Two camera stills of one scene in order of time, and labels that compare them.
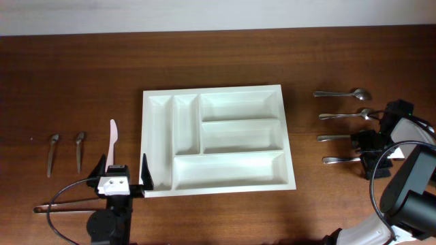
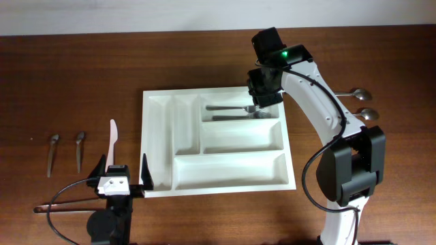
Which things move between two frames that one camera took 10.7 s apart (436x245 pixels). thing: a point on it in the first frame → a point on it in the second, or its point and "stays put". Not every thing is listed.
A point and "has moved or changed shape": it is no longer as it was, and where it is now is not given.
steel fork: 332,137 has moved or changed shape
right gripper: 367,163 → 257,95
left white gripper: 148,182 stays put
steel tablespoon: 362,94 stays put
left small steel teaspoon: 54,139 stays put
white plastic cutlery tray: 216,140 stays put
